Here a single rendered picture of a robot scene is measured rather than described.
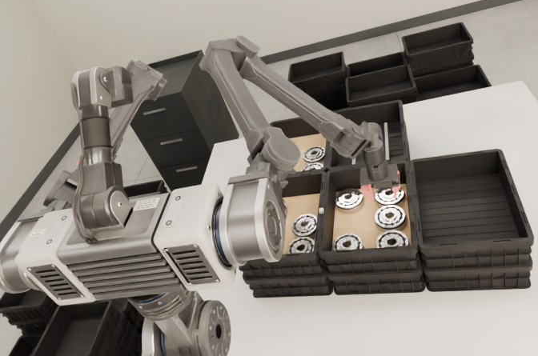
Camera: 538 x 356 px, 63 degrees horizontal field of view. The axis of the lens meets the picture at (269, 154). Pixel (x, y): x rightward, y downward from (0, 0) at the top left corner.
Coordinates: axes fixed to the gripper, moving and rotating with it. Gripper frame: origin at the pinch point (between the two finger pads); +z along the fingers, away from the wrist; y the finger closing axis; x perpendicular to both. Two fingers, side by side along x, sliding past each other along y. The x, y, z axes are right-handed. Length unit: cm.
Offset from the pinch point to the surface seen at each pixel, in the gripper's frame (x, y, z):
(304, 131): -70, 38, 20
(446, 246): 8.5, -15.0, 13.6
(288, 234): -9.4, 37.7, 23.3
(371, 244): -2.5, 7.9, 23.4
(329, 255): 8.9, 18.9, 14.0
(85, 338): 12, 141, 57
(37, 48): -278, 349, 5
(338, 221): -14.0, 19.6, 23.2
